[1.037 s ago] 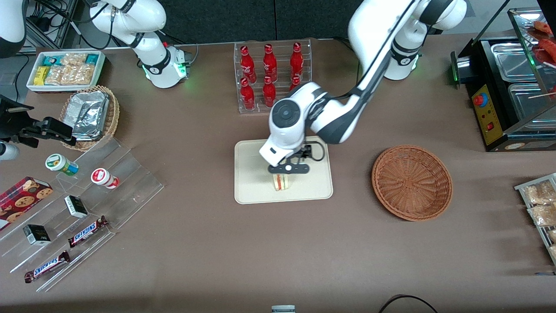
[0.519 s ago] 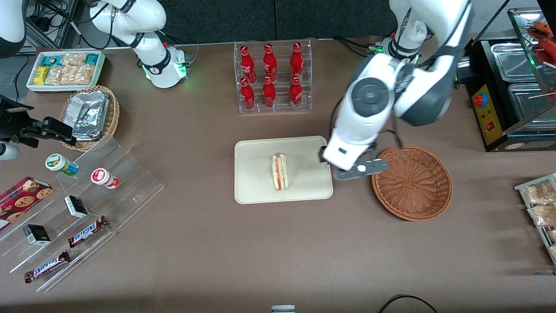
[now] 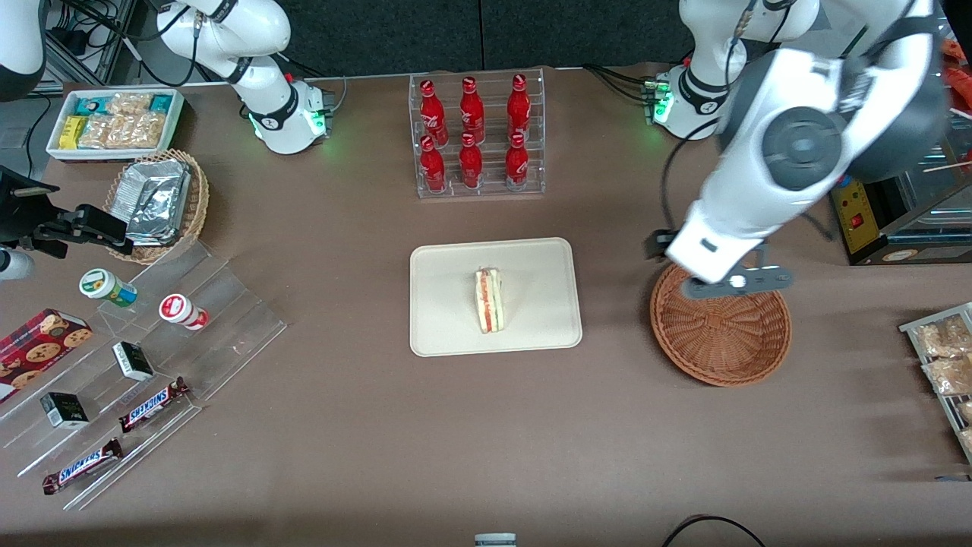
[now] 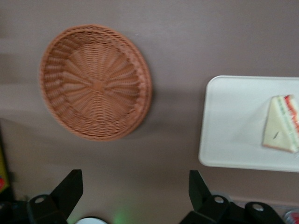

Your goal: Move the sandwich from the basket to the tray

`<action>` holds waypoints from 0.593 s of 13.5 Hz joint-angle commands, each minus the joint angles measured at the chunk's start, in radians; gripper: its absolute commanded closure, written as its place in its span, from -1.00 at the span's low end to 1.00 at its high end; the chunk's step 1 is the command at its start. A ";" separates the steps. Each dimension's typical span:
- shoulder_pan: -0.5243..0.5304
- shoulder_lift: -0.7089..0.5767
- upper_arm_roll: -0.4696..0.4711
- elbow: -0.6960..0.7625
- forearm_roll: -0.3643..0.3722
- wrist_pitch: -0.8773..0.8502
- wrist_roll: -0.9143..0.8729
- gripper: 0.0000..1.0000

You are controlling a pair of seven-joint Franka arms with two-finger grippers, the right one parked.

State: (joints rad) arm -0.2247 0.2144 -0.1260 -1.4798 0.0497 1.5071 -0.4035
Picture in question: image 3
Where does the white snack tray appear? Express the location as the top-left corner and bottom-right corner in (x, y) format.
(46, 89), (185, 164)

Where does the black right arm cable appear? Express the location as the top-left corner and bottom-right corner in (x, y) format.
(114, 0), (229, 88)

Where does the clear acrylic step display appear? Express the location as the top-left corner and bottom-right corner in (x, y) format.
(0, 239), (288, 511)

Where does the small tan wicker basket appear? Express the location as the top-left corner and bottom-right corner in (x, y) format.
(103, 149), (210, 265)

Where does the red plaid cookie box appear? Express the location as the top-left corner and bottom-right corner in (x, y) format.
(0, 308), (93, 405)

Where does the black food warmer yellow panel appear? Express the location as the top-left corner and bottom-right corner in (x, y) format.
(828, 114), (972, 267)

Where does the large brown wicker basket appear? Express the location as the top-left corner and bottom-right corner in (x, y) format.
(650, 262), (792, 388)

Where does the brown Snickers bar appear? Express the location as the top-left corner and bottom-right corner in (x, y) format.
(42, 438), (124, 496)
(118, 376), (191, 434)

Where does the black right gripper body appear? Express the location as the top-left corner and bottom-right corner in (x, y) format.
(0, 169), (63, 248)

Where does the clear acrylic bottle rack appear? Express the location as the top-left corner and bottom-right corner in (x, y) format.
(409, 68), (546, 200)

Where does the small black box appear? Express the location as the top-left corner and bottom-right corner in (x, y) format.
(112, 341), (155, 382)
(39, 392), (90, 430)

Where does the green label white cup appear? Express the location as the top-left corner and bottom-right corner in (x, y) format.
(79, 268), (139, 308)

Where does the red cola bottle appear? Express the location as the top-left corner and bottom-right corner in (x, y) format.
(419, 78), (450, 147)
(420, 135), (447, 194)
(507, 73), (532, 142)
(505, 131), (530, 189)
(459, 133), (484, 189)
(459, 76), (486, 145)

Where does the black looped cable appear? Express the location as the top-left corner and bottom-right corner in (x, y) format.
(661, 515), (768, 547)

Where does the cream plastic tray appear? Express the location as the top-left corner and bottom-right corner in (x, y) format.
(410, 237), (583, 358)

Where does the triangle sandwich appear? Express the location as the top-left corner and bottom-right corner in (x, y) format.
(475, 267), (504, 334)

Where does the grey snack tray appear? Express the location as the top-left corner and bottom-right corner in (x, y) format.
(899, 302), (972, 466)

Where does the red label white cup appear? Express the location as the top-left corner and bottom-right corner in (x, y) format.
(159, 293), (210, 331)

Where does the aluminium frame rack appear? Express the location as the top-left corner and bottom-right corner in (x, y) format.
(46, 0), (137, 86)

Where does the silver foil pack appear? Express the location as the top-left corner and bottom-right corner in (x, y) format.
(121, 182), (191, 245)
(125, 158), (192, 192)

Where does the clear rice cracker pack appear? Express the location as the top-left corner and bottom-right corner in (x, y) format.
(78, 115), (122, 149)
(118, 112), (166, 149)
(106, 93), (153, 116)

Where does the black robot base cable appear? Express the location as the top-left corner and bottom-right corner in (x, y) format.
(583, 63), (660, 107)

